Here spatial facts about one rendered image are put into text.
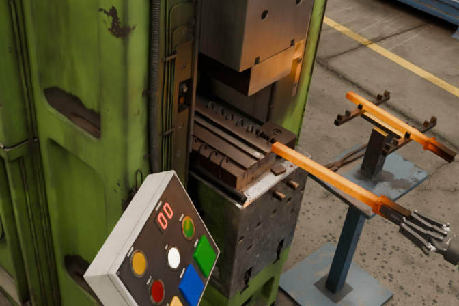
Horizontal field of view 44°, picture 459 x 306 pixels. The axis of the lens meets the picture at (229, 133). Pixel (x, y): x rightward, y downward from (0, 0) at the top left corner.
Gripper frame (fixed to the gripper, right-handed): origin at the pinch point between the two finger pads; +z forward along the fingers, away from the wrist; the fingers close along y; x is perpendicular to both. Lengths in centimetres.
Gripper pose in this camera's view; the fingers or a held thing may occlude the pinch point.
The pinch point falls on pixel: (393, 212)
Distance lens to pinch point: 160.3
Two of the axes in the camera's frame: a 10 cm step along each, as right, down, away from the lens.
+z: -7.4, -4.6, 4.8
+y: 6.6, -4.0, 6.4
